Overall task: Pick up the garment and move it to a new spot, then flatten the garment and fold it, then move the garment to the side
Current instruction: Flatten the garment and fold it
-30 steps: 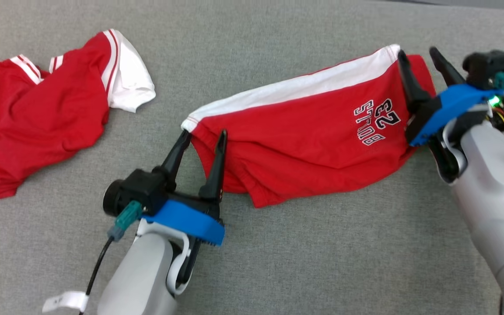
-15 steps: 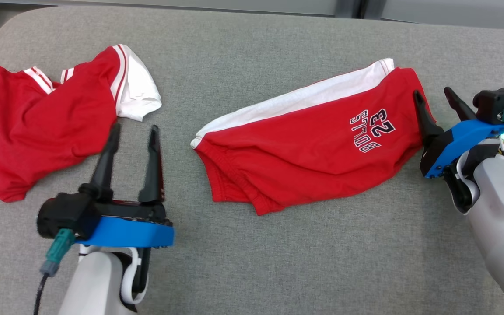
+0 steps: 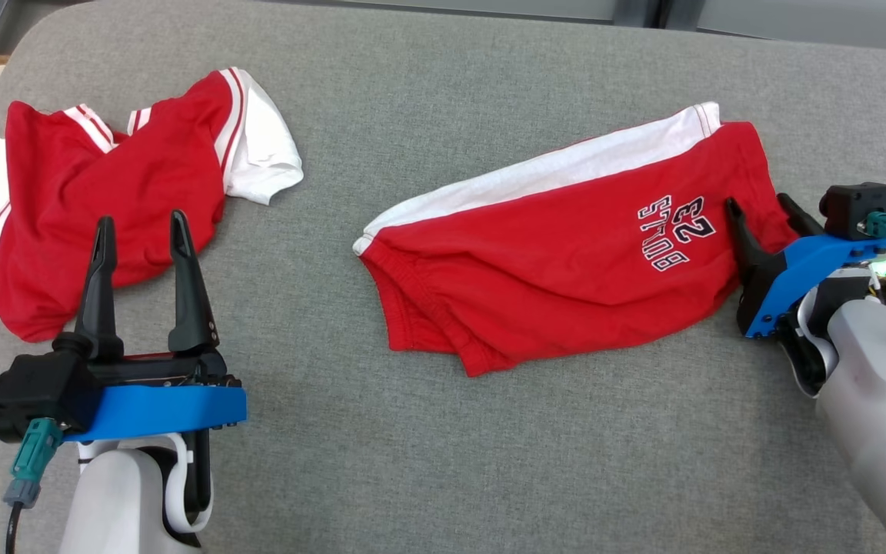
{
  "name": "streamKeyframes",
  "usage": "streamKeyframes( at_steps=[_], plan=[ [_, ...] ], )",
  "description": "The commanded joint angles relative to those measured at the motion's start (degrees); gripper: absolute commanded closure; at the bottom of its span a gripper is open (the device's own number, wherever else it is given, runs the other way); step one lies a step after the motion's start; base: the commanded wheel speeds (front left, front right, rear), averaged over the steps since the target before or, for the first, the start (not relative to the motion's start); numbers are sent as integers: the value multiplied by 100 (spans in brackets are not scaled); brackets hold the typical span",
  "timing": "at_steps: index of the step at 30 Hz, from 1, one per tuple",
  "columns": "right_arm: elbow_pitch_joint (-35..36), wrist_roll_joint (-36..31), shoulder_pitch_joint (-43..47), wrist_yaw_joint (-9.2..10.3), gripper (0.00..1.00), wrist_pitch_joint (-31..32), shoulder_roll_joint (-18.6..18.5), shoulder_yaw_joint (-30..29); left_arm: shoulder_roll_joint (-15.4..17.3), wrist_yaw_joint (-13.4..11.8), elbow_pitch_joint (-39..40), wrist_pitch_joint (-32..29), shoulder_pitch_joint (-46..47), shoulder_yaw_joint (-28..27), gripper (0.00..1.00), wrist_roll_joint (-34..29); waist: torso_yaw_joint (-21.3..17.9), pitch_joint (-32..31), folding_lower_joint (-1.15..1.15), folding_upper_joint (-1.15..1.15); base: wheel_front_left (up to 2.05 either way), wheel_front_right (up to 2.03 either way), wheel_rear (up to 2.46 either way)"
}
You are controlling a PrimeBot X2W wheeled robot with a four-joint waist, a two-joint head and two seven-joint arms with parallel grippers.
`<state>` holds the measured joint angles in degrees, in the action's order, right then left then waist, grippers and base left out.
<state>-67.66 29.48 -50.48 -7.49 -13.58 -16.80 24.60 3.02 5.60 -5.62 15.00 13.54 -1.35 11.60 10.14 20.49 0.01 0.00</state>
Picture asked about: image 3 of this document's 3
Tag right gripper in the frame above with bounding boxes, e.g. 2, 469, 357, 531
724, 192, 840, 397

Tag blue right camera bracket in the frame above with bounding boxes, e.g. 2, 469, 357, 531
745, 235, 886, 339

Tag grey fabric padded work surface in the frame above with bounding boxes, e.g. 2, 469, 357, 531
0, 0, 886, 554

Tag left camera cable teal plug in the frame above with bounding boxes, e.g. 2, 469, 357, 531
3, 418, 63, 554

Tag grey wall panel post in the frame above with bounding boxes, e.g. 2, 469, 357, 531
612, 0, 701, 32

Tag red white basketball jersey shirt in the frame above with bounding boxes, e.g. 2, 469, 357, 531
0, 67, 304, 343

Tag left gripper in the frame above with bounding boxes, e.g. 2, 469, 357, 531
57, 209, 242, 533

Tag red shorts with white stripe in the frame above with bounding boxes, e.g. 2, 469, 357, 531
352, 102, 798, 378

